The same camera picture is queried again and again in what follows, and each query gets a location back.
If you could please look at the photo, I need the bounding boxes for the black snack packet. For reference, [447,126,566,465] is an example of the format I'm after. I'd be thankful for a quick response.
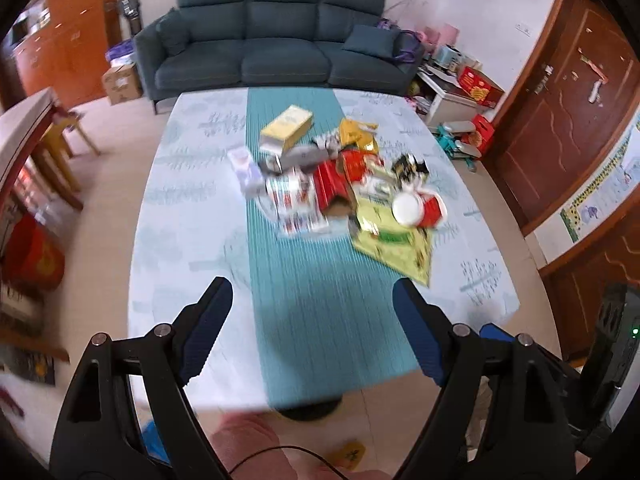
[392,154,430,186]

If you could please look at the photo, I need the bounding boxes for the small white carton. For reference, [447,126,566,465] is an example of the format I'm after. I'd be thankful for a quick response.
[227,147,263,201]

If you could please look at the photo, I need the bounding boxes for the small red gift box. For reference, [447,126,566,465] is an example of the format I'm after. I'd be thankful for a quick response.
[470,114,498,156]

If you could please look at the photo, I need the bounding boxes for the side table with pink cloth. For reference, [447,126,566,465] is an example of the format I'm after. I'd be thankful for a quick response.
[0,87,56,211]

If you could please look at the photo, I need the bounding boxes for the red cup with white lid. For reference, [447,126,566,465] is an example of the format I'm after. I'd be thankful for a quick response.
[391,187,448,228]

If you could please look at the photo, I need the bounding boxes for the carved wooden door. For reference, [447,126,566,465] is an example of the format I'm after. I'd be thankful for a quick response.
[487,0,636,233]
[542,210,640,366]

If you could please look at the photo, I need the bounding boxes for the dark teal sofa cushion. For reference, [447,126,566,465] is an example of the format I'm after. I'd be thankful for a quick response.
[342,24,401,58]
[155,10,193,58]

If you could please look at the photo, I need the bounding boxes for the animal wall poster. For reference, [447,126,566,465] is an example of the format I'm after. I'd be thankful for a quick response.
[560,125,640,243]

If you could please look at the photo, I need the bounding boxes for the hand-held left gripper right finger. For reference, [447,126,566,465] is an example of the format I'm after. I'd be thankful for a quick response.
[392,277,586,480]

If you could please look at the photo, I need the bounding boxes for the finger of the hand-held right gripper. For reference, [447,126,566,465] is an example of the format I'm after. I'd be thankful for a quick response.
[479,323,517,345]

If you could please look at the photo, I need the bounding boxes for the red cardboard box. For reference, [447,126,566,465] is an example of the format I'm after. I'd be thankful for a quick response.
[312,160,358,216]

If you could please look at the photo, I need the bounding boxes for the pink bag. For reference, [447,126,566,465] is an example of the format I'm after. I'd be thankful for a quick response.
[422,24,461,51]

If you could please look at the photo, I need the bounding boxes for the brown wooden wardrobe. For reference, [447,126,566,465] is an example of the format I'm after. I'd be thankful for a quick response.
[10,0,121,108]

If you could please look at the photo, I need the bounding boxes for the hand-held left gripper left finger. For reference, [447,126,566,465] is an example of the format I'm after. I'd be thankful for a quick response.
[50,276,235,480]

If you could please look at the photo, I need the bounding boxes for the brown cardboard box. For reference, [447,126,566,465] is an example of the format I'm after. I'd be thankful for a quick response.
[102,62,143,106]

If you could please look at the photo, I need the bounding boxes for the metal door handle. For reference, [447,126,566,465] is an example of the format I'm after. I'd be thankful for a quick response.
[534,62,553,96]

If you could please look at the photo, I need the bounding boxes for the pale green toaster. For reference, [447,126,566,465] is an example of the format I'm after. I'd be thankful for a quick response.
[434,45,463,73]

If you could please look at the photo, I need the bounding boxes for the dark teal sofa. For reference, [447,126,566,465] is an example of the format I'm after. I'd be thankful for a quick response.
[134,0,426,113]

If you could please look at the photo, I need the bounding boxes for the large red gift box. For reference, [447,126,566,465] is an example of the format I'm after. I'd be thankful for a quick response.
[457,66,506,107]

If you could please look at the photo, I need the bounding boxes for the gold foil packet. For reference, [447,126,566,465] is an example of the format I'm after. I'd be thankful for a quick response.
[339,119,380,156]

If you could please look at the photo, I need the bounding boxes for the yellow embroidered slipper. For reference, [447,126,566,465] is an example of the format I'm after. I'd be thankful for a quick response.
[325,441,368,471]

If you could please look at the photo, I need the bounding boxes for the purple bag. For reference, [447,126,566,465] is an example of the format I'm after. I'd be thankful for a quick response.
[377,17,426,63]

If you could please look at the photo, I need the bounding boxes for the red snack packet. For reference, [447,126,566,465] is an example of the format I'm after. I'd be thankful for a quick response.
[342,151,386,183]

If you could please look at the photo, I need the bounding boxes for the purple tissue pack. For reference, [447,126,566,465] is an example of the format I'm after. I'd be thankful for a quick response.
[105,42,136,68]

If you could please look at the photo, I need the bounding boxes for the black bin with yellow rim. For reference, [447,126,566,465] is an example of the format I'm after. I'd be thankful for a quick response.
[277,395,343,422]

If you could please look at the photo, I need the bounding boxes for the grey wrapper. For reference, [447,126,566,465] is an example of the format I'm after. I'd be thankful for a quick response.
[277,145,326,171]

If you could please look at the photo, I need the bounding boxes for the leaf printed teal tablecloth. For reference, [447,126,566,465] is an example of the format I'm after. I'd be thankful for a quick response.
[127,87,521,411]

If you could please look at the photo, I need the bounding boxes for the black floor fan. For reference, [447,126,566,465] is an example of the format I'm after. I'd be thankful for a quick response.
[117,0,143,38]

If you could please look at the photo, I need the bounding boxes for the blue plastic stool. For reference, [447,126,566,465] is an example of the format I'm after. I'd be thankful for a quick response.
[141,421,173,463]

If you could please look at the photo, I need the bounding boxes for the red plastic bucket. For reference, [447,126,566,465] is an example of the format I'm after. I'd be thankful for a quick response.
[2,210,66,291]

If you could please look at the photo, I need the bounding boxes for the thin black cable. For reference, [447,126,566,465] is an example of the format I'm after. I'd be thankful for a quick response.
[230,446,351,476]

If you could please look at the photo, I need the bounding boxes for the yellow plastic stool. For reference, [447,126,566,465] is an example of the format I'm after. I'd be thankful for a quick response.
[37,110,101,161]

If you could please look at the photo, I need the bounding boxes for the person's pink pants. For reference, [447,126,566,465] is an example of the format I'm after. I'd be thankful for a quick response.
[207,412,416,480]

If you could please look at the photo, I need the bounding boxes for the yellow cardboard box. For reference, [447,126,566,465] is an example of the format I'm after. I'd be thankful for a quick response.
[259,105,315,153]

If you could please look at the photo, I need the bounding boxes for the white low cabinet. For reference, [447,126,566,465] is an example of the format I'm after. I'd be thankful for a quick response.
[417,70,481,128]

